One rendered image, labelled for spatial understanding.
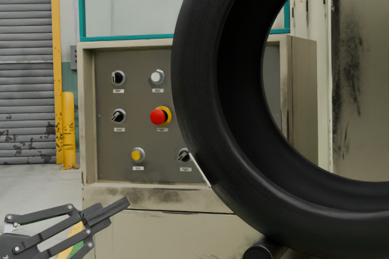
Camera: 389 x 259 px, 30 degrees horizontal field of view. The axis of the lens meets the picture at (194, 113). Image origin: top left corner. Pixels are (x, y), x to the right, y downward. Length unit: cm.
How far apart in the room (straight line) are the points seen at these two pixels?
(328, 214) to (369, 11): 49
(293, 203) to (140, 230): 85
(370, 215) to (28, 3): 941
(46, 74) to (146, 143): 836
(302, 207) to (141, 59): 91
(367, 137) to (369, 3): 25
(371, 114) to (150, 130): 66
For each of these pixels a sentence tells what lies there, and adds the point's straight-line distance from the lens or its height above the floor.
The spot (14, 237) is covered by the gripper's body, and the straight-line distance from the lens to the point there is 106.
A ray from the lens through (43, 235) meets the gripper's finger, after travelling 107.
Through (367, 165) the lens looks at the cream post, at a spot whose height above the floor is 100.
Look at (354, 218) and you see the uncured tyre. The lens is 104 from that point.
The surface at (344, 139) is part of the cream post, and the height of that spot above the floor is 105.
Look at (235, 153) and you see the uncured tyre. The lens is 107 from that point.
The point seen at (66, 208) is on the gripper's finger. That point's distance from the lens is 108.
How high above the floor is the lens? 118
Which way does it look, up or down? 3 degrees down
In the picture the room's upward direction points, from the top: 1 degrees counter-clockwise
